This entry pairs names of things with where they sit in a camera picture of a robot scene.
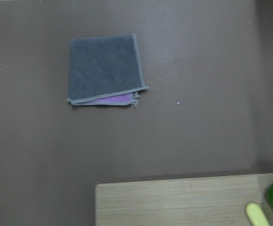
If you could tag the grey folded cloth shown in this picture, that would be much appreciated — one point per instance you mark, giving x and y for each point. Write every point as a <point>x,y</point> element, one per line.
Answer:
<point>105,71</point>

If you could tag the wooden cutting board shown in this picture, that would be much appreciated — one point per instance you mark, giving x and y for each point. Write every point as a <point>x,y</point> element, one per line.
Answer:
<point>209,201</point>

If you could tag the yellow plastic knife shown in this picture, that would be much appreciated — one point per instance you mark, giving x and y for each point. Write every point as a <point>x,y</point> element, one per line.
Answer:
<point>256,215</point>

